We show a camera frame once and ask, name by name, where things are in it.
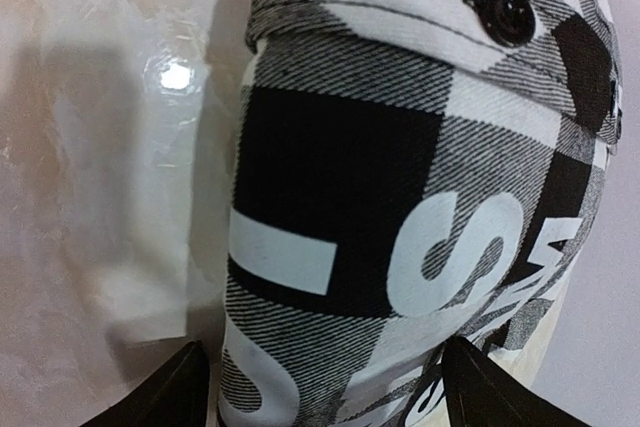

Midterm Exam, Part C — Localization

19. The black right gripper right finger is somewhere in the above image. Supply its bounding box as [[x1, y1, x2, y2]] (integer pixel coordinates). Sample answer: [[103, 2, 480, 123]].
[[442, 337, 565, 426]]

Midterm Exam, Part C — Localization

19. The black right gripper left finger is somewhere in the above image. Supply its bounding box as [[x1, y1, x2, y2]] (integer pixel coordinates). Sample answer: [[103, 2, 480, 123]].
[[89, 341, 208, 427]]

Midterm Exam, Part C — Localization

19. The black white checked shirt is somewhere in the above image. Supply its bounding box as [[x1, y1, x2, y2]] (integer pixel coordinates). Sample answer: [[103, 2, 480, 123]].
[[216, 0, 622, 426]]

